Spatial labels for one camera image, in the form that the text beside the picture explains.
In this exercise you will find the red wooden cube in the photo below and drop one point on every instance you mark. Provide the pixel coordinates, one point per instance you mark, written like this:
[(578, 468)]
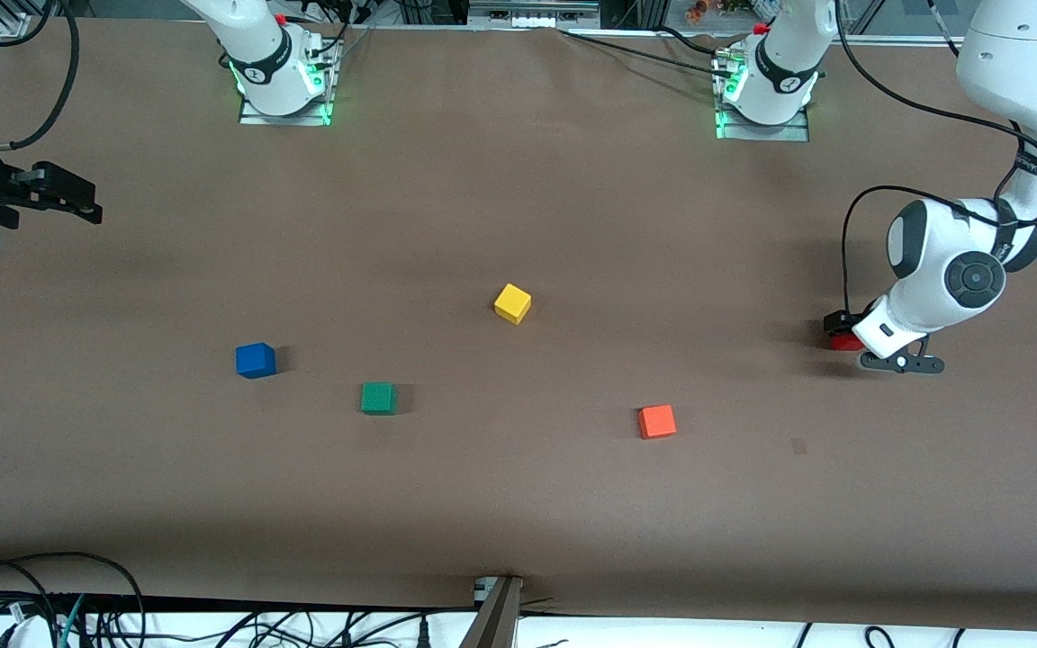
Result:
[(845, 343)]

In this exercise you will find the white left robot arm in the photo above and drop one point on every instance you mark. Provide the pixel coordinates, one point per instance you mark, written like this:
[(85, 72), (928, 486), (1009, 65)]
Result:
[(933, 261)]

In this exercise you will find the blue wooden cube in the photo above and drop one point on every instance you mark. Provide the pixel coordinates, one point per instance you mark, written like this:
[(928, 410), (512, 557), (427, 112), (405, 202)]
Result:
[(255, 360)]

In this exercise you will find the orange wooden cube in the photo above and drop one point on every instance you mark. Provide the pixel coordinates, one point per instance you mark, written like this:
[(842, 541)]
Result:
[(657, 422)]

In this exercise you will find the green wooden cube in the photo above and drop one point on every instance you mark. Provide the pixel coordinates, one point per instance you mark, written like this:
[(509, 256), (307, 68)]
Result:
[(379, 399)]

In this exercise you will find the yellow wooden cube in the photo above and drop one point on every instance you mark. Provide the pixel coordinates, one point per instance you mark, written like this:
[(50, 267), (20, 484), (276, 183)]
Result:
[(512, 303)]

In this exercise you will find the grey power strip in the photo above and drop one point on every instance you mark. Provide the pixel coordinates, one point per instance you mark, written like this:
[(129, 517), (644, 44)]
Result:
[(532, 13)]

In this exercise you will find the aluminium corner bracket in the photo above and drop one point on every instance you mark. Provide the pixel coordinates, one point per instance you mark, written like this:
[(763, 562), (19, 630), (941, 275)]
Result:
[(14, 27)]

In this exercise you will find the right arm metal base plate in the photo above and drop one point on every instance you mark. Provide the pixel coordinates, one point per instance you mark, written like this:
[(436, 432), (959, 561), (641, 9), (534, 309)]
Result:
[(284, 121)]

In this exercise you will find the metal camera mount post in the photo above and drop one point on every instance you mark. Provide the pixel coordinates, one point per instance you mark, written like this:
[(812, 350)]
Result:
[(496, 621)]

